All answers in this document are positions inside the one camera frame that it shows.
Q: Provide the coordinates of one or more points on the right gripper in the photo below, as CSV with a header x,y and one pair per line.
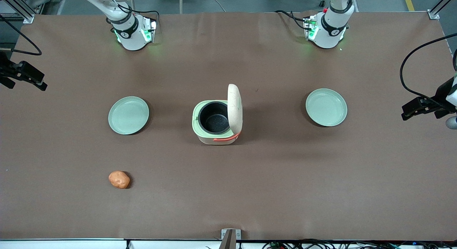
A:
x,y
5,70

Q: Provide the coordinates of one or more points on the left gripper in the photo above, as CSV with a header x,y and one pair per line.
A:
x,y
443,93

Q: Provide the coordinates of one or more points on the cream rice cooker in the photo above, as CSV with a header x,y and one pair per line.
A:
x,y
235,110

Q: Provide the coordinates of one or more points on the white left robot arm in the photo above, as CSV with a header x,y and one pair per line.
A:
x,y
330,33

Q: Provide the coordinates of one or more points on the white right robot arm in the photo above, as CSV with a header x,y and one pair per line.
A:
x,y
130,36

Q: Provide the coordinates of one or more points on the pale green round plate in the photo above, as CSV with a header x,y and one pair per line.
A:
x,y
326,107
128,115

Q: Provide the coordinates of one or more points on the orange-brown potato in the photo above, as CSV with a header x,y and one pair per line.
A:
x,y
119,179

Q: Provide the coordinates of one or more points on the thin white pole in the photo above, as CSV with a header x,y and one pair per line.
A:
x,y
181,3

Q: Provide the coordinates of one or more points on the brown table cover sheet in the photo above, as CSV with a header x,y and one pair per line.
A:
x,y
250,192

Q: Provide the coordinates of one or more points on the black inner cooking pot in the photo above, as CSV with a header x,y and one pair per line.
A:
x,y
214,122

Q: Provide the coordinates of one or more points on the aluminium frame post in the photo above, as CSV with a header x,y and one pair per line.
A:
x,y
433,14
26,18

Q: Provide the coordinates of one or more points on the metal table edge bracket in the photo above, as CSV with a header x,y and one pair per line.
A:
x,y
230,238

